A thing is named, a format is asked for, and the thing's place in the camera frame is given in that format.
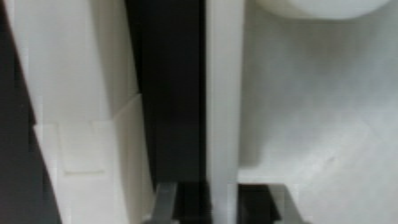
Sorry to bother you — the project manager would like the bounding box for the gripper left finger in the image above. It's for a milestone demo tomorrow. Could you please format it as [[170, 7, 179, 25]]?
[[142, 182, 211, 224]]

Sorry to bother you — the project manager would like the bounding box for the white U-shaped border fence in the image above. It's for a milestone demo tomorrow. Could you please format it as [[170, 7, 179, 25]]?
[[3, 0, 152, 224]]

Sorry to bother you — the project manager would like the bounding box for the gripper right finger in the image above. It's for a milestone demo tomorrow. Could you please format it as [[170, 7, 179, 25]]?
[[236, 184, 309, 224]]

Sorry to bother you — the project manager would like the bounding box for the white desk top tray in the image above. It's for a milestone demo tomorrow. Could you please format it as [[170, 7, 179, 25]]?
[[204, 0, 398, 224]]

